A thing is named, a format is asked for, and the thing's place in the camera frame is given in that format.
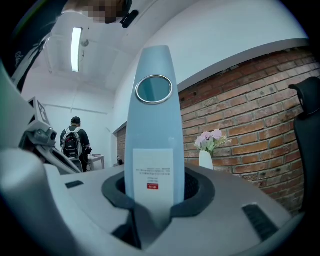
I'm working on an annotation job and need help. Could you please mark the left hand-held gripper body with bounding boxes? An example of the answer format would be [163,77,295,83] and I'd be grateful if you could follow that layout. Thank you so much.
[17,96,58,151]

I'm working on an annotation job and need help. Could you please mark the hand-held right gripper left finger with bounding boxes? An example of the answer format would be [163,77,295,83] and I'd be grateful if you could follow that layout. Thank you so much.
[45,164,143,250]

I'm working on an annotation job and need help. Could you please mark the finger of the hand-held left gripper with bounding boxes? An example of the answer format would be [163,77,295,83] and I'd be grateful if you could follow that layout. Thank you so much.
[36,145,84,176]

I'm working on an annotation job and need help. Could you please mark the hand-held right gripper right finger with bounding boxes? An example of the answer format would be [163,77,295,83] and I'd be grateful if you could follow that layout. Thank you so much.
[147,166,295,252]

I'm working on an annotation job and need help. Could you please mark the light blue tube package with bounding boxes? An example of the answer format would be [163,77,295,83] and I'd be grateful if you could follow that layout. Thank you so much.
[124,45,186,231]

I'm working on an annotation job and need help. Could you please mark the grey black backpack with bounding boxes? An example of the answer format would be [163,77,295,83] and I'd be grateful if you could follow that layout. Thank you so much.
[62,128,83,158]

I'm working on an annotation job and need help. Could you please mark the small white side table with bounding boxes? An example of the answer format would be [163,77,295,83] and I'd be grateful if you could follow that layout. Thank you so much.
[87,154,106,171]

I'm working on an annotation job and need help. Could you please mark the white vase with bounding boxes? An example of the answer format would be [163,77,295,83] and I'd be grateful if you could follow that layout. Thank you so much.
[198,150,214,171]

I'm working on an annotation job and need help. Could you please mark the pink flower bouquet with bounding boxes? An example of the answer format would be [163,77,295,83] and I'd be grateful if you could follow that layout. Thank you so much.
[194,128,233,152]

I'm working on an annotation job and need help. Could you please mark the person's black clothing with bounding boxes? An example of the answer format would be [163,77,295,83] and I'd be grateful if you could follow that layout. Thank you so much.
[0,4,64,94]

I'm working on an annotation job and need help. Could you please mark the ceiling tube light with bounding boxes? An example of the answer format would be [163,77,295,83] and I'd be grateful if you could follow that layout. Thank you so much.
[71,26,83,74]

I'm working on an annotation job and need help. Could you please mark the black office chair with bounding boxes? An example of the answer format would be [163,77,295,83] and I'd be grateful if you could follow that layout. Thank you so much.
[288,76,320,214]

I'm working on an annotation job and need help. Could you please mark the person's head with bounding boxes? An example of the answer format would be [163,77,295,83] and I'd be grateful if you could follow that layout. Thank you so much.
[62,0,127,25]

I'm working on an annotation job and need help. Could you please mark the black head-worn camera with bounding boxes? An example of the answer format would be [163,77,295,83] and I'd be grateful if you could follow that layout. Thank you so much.
[119,0,140,29]

